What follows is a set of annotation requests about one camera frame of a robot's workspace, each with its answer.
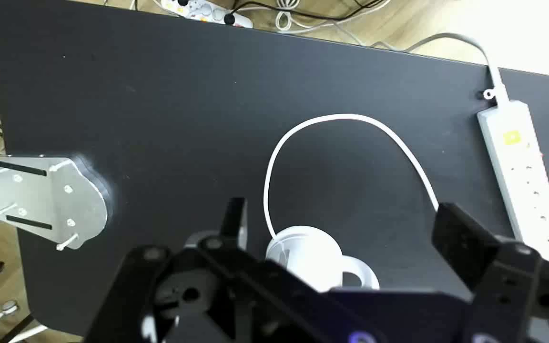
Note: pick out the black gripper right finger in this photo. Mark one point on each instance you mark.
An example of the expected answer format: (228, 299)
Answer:
(465, 244)

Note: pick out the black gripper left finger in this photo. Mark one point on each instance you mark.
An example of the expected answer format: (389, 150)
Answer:
(234, 221)

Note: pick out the white kettle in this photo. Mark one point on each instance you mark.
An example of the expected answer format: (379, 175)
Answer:
(316, 259)

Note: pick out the white floor power strip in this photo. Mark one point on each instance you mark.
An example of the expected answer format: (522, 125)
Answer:
(206, 11)

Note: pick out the grey metal mounting bracket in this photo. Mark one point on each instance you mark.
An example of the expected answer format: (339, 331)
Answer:
(57, 198)

